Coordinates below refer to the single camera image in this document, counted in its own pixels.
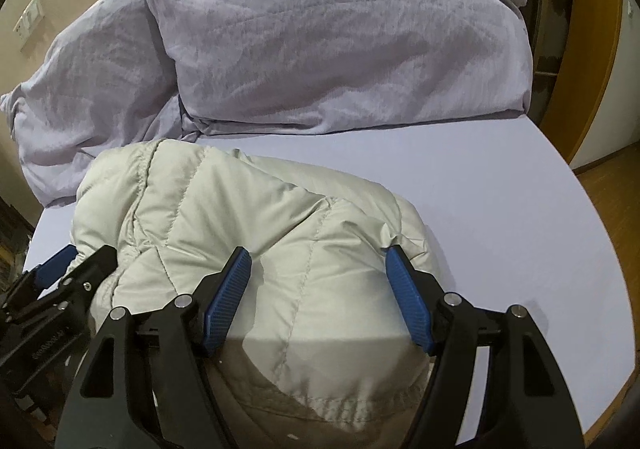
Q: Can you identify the beige puffer jacket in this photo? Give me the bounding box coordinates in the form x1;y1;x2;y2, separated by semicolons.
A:
70;139;438;448

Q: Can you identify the wall light switch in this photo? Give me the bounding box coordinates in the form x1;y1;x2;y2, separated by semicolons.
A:
13;0;44;48

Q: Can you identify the right lavender pillow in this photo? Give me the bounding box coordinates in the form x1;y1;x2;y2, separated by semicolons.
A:
146;0;533;136

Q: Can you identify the lavender bed mattress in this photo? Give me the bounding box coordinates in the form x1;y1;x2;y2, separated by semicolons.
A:
22;114;633;445

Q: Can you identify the lavender pillow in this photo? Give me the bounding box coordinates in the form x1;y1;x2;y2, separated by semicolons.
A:
146;0;533;136
1;0;195;206

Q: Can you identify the left lavender pillow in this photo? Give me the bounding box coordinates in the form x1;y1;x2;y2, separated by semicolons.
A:
1;0;195;206

